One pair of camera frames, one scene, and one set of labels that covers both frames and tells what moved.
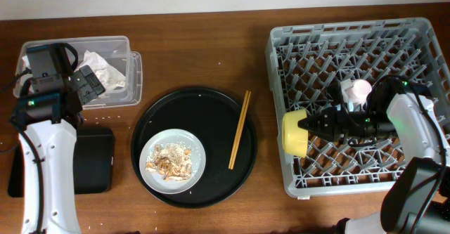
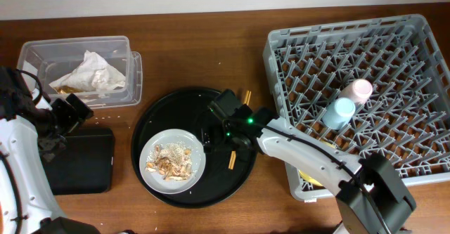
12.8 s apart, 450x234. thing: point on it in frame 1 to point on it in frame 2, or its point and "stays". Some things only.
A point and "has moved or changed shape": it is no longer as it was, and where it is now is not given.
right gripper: [336, 123] to [217, 143]
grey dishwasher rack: [303, 61] stays
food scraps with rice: [173, 161] stays
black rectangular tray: [94, 163] stays
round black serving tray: [214, 119] stays
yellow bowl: [294, 138] has moved or changed shape
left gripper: [89, 83] to [74, 117]
